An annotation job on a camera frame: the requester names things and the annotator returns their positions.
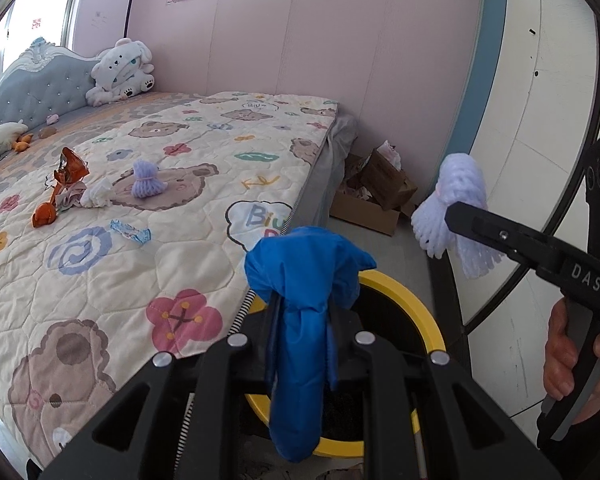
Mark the blue plastic bag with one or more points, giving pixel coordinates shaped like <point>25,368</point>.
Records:
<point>300,310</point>

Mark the large purple foam net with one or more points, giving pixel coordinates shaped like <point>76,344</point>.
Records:
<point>460,180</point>

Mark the cardboard box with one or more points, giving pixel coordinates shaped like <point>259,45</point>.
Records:
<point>380,185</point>

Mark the grey orange patterned bedsheet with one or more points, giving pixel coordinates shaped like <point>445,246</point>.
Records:
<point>105,112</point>

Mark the black bin with yellow rim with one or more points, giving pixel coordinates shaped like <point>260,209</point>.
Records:
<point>432,330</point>

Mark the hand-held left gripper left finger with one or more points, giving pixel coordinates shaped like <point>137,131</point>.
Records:
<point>252,327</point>

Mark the white foam net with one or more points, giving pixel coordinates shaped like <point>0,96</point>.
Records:
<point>97,195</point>

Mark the small pink plush toy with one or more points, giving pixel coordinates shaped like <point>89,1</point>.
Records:
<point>52,119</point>

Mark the white door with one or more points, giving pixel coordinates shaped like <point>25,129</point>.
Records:
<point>545,110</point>

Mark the small purple foam net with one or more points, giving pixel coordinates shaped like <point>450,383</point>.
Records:
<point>147,182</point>

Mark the white dog plush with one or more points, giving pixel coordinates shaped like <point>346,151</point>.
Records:
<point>122,67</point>

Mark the person's right hand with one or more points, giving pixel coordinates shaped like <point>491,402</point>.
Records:
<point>557,355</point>

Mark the bed with blue tufted headboard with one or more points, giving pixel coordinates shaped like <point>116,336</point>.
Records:
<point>35,90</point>

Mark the grey tissue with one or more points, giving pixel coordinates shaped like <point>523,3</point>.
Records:
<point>72,197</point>

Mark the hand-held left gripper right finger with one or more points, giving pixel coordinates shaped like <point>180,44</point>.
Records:
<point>380,360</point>

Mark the blue white candy wrapper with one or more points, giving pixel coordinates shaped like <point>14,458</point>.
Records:
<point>130,232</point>

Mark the orange foil snack wrapper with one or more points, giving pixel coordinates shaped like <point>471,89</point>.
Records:
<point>72,167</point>

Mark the wide window with red stickers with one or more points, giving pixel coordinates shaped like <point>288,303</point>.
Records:
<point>40,20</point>

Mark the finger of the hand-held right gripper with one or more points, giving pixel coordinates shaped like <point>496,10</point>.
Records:
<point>480,225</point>

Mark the orange plastic wrapper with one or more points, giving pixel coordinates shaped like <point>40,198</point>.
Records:
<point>45,215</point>

